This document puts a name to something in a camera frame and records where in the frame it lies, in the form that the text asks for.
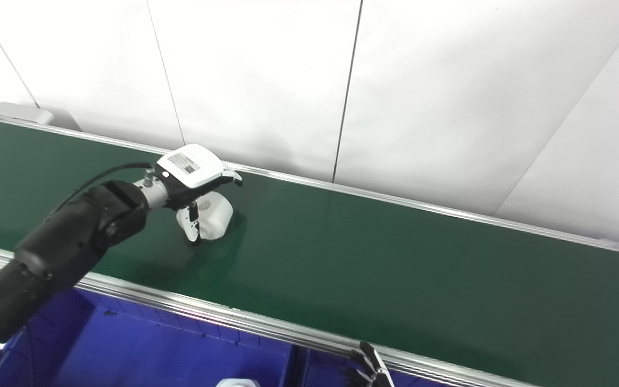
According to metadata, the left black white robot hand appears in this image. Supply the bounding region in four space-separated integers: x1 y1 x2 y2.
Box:
154 144 243 243

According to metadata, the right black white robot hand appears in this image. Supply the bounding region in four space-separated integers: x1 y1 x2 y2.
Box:
341 341 397 387

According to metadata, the blue plastic bin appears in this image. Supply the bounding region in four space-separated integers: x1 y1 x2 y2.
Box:
292 348 450 387
0 286 295 387

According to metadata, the green conveyor belt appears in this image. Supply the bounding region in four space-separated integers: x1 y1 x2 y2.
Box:
0 101 619 387
0 119 619 387

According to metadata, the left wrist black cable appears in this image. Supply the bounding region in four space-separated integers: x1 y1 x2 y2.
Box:
46 162 155 214

